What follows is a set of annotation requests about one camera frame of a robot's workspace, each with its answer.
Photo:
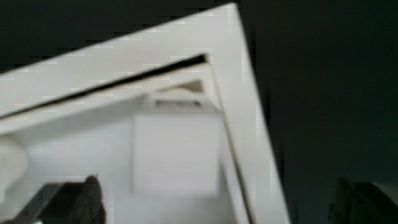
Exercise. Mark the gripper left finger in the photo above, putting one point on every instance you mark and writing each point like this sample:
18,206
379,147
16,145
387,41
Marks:
64,204

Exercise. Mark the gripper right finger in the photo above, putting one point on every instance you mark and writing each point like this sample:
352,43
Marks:
364,203

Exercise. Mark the white table leg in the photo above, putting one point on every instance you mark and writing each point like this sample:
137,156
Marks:
176,145
13,163

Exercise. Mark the white square tabletop tray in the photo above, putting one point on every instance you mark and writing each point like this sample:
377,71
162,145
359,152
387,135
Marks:
75,134

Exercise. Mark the white right barrier wall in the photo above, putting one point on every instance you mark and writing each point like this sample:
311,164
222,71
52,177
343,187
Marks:
199,39

